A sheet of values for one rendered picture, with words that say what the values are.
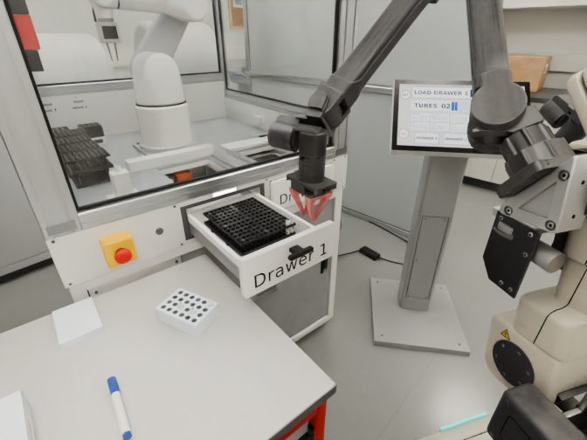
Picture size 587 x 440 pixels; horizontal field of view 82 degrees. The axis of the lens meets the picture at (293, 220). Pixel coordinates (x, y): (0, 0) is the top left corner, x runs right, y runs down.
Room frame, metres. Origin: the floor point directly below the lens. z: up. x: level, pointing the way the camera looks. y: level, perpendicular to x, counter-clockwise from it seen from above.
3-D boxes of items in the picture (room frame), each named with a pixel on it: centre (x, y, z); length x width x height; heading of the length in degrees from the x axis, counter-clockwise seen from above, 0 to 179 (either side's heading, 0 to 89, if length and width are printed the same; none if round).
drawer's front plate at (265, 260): (0.71, 0.01, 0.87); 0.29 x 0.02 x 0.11; 129
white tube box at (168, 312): (0.61, 0.26, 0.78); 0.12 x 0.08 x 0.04; 63
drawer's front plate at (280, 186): (1.15, -0.04, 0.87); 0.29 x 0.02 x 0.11; 129
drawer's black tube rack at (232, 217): (0.86, 0.13, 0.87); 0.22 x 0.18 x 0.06; 39
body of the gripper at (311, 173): (0.69, -0.04, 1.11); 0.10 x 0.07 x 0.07; 38
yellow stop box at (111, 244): (0.73, 0.45, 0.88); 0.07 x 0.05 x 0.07; 129
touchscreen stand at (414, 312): (1.39, -0.66, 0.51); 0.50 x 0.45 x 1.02; 171
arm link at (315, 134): (0.70, -0.04, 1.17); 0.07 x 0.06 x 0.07; 56
